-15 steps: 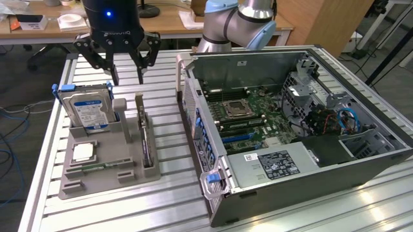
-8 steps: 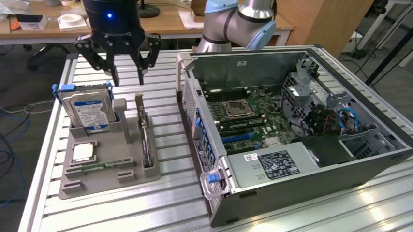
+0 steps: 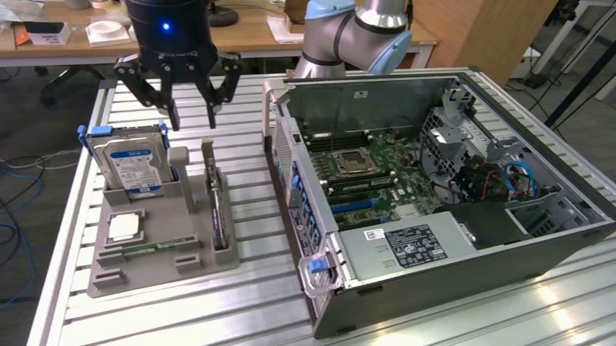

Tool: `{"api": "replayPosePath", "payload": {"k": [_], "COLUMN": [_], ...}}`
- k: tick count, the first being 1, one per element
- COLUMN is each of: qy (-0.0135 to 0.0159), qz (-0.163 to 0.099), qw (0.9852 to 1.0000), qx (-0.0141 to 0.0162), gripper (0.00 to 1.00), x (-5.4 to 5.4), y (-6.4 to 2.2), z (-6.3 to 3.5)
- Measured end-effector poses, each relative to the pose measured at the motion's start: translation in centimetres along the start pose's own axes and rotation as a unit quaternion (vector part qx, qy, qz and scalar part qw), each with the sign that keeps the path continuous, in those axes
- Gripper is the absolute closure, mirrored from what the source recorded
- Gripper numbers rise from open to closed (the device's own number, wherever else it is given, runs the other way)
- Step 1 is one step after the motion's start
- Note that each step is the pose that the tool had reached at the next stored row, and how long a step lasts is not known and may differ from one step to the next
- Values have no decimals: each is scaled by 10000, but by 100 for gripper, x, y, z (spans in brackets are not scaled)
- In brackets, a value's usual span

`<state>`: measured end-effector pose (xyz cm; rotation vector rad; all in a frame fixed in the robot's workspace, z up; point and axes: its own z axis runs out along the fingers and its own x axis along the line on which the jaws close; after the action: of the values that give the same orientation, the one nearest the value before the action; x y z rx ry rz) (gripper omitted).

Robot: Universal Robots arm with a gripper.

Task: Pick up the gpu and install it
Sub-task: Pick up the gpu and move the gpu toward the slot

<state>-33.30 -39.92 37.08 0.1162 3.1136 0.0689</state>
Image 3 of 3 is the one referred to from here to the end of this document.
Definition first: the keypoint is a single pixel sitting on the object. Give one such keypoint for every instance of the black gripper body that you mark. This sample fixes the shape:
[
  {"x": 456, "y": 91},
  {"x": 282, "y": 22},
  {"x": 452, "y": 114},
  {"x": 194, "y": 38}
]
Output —
[{"x": 169, "y": 32}]

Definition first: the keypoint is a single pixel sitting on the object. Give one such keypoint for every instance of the green graphics card black cooler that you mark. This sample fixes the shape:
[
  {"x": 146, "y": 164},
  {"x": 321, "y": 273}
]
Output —
[{"x": 220, "y": 216}]

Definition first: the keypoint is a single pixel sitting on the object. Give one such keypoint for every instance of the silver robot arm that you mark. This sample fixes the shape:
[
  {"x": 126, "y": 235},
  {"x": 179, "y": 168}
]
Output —
[{"x": 328, "y": 39}]

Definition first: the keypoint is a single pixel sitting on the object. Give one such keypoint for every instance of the white labelled box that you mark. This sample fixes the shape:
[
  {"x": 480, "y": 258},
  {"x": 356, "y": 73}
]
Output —
[{"x": 131, "y": 35}]

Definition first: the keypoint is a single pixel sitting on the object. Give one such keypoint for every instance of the white box with round hole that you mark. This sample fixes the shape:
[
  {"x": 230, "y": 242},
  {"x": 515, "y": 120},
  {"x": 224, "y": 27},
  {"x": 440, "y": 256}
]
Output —
[{"x": 109, "y": 34}]

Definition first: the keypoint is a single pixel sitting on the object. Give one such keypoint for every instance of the black round lamp base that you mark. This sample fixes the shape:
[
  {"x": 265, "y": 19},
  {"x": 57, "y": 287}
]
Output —
[{"x": 226, "y": 18}]

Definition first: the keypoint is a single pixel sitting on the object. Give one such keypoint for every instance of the wooden desk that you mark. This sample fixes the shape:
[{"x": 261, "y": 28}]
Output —
[
  {"x": 256, "y": 39},
  {"x": 73, "y": 50}
]

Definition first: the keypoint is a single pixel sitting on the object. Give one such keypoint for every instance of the beige tape roll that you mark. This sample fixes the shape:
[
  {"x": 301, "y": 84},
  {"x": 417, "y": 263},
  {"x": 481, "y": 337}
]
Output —
[{"x": 101, "y": 4}]

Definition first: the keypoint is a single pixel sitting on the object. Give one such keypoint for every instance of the white paper sheets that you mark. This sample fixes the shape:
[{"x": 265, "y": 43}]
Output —
[{"x": 284, "y": 34}]

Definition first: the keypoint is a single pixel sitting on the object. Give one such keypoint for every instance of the grey cup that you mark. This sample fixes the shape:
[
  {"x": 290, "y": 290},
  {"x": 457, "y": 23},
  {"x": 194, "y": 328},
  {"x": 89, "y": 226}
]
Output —
[{"x": 77, "y": 3}]

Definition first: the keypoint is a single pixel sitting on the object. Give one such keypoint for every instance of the hard disk in blue caddy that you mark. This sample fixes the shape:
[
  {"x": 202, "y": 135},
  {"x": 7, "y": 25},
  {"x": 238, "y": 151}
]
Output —
[{"x": 135, "y": 162}]

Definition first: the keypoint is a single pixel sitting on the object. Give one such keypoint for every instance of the black office chair base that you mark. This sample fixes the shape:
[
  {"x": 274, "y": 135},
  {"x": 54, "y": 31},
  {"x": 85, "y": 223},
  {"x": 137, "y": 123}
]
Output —
[{"x": 63, "y": 77}]

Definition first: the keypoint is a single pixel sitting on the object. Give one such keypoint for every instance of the white box with black lid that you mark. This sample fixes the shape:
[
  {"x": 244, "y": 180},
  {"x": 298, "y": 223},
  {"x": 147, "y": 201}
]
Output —
[{"x": 49, "y": 37}]

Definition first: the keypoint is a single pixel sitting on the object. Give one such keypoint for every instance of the brown cardboard box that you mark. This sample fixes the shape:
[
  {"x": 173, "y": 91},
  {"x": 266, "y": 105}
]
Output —
[{"x": 294, "y": 11}]

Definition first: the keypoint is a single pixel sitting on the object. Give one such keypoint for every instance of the orange card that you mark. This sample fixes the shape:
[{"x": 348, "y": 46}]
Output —
[{"x": 20, "y": 37}]

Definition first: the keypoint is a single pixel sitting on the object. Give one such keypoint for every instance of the clear plastic bag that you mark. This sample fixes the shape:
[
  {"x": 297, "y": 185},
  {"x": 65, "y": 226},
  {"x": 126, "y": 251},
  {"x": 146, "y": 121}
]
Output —
[{"x": 19, "y": 11}]

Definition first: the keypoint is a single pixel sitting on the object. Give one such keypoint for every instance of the metal CPU socket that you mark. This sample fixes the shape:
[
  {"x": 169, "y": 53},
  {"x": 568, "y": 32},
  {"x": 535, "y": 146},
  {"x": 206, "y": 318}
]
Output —
[{"x": 356, "y": 163}]

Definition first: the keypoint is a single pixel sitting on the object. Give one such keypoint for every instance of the grey parts rack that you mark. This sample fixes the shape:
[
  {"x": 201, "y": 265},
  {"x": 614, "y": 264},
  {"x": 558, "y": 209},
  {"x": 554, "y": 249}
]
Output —
[{"x": 163, "y": 230}]

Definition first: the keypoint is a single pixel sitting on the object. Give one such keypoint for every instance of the silver CPU chip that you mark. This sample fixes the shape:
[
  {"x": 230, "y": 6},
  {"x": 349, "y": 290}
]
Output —
[{"x": 125, "y": 229}]

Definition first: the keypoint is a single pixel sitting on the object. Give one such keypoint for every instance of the black expansion slot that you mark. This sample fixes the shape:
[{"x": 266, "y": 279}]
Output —
[{"x": 349, "y": 197}]

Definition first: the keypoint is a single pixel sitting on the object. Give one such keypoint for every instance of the blue expansion slot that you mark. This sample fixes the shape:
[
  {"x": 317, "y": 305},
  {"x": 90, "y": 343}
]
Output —
[{"x": 352, "y": 207}]

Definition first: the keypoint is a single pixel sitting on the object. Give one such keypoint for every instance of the green RAM stick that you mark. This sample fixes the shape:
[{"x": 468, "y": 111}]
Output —
[{"x": 149, "y": 248}]

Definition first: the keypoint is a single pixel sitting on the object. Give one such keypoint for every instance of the green motherboard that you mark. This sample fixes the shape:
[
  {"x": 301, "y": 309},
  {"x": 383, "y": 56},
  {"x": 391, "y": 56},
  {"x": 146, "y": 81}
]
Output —
[{"x": 409, "y": 169}]

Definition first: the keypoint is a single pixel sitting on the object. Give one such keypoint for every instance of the silver chipset heatsink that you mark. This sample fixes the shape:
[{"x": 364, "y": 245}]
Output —
[{"x": 409, "y": 212}]

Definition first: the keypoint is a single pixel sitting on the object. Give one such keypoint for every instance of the blue case latch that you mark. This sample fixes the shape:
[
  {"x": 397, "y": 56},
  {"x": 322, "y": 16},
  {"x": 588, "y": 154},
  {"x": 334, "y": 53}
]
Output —
[{"x": 317, "y": 267}]

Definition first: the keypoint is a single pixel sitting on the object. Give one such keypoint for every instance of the grey power supply unit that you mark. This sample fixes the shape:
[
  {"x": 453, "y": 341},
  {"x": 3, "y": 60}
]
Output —
[{"x": 409, "y": 245}]

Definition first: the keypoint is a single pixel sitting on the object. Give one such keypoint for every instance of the black floor box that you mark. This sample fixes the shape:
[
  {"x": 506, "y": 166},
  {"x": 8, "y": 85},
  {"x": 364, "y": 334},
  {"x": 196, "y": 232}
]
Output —
[{"x": 534, "y": 82}]

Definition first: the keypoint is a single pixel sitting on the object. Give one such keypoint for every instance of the white desk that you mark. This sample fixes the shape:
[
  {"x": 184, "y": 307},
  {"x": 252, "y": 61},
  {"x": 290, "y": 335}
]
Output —
[{"x": 543, "y": 59}]

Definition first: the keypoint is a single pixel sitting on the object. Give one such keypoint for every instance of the open grey PC case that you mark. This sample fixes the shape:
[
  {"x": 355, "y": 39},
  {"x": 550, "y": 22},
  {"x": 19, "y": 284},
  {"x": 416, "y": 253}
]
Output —
[{"x": 433, "y": 288}]

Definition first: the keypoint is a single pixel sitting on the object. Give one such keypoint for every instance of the black slanted stand pole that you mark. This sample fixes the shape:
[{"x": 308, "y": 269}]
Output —
[{"x": 578, "y": 76}]

